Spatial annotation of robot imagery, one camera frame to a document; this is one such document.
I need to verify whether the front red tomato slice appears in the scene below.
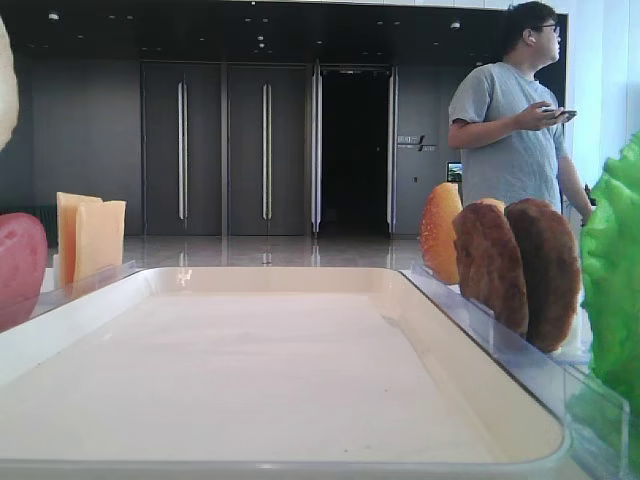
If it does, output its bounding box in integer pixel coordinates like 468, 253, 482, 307
1, 213, 48, 332

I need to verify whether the white plastic tray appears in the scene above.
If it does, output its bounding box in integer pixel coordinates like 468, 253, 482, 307
1, 267, 570, 479

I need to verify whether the man in grey t-shirt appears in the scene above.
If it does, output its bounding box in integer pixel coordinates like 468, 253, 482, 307
448, 1, 592, 220

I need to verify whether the front brown meat patty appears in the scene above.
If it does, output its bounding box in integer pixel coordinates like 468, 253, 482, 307
453, 202, 529, 337

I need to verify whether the far clear acrylic rack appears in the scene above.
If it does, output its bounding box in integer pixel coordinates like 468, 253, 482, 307
30, 261, 139, 319

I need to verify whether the right clear acrylic rack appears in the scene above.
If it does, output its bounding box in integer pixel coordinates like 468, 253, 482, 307
403, 263, 639, 479

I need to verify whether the bread slice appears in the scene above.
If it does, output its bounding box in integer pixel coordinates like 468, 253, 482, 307
477, 198, 505, 213
419, 182, 462, 285
0, 20, 19, 149

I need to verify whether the rear brown meat patty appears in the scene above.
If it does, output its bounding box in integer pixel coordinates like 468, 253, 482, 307
505, 198, 581, 353

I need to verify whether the white pusher block far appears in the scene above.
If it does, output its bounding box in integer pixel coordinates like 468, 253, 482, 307
41, 254, 60, 293

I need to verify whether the brown meat patty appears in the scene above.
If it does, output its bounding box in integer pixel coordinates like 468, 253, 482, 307
505, 198, 581, 353
453, 202, 529, 337

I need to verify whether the green lettuce leaf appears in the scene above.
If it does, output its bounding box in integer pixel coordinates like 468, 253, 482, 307
580, 134, 639, 477

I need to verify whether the dark double door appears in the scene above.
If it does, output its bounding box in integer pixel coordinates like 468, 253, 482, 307
141, 62, 311, 236

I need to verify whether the rear orange cheese slice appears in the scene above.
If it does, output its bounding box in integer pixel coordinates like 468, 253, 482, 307
57, 192, 102, 287

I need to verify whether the front yellow cheese slice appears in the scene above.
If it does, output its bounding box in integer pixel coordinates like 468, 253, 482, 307
74, 200, 127, 282

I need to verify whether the dark smartphone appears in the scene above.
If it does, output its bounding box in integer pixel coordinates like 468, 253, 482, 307
541, 107, 577, 121

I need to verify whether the small wall screen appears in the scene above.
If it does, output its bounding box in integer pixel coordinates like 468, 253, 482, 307
446, 162, 463, 183

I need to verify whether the clear acrylic rack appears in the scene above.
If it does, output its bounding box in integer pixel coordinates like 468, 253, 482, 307
403, 263, 639, 479
30, 261, 139, 319

